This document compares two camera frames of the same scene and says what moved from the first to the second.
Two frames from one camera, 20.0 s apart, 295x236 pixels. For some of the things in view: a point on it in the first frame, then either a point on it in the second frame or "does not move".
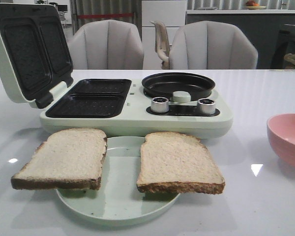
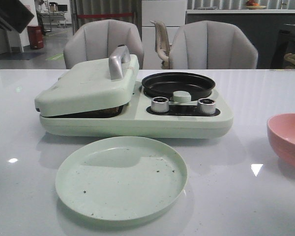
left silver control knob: x=160 y=104 does not move
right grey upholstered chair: x=212 y=45 does not move
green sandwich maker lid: x=33 y=49 to x=96 y=88
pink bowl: x=286 y=133 does not move
